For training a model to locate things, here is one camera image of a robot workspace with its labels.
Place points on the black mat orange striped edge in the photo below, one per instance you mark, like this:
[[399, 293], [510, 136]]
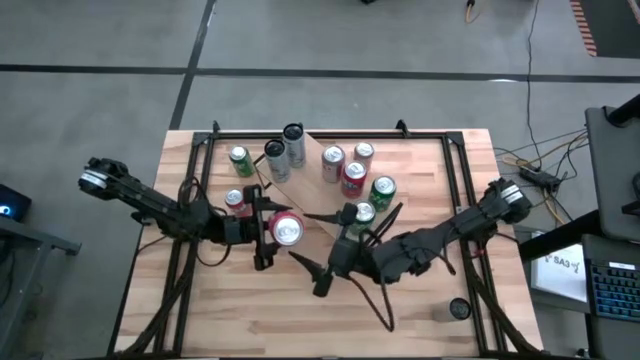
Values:
[[615, 30]]

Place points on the black power adapter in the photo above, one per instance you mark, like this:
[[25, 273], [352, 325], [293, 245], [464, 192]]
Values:
[[537, 177]]

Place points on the green Sprite can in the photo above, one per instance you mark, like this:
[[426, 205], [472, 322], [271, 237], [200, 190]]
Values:
[[382, 192], [242, 162], [366, 212]]

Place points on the black tube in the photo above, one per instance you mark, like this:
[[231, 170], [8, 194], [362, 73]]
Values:
[[625, 112]]

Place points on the white SA3 sign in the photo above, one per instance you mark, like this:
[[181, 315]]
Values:
[[560, 272]]

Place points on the silver Diet Coke can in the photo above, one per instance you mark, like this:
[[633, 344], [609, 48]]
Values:
[[363, 150], [333, 167]]

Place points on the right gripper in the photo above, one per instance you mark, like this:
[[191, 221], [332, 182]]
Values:
[[350, 257]]

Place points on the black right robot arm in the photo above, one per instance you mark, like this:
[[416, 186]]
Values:
[[450, 230]]

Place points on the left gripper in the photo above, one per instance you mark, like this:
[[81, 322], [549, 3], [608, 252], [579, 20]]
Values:
[[240, 230]]

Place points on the wooden shelf black metal frame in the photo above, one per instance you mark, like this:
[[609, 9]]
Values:
[[310, 189]]

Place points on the red Fanta can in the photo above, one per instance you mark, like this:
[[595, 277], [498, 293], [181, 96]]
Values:
[[235, 200], [354, 180], [286, 229]]

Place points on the black device blue light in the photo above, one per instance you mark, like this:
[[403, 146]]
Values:
[[11, 202]]

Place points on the grey metal side table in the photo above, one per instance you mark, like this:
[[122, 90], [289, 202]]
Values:
[[40, 240]]

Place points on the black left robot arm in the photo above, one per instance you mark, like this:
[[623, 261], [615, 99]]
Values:
[[145, 200]]

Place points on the grey laptop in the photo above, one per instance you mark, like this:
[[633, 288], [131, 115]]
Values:
[[612, 175]]

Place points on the slim can black lid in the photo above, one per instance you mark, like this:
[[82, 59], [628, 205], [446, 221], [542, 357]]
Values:
[[452, 310], [277, 167]]

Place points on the white Celsius slim can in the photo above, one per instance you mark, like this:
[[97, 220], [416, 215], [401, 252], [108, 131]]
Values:
[[296, 150]]

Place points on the black laptop backlit keyboard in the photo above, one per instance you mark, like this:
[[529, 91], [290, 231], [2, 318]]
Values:
[[615, 292]]

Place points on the black side desk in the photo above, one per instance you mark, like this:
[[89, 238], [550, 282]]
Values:
[[550, 240]]

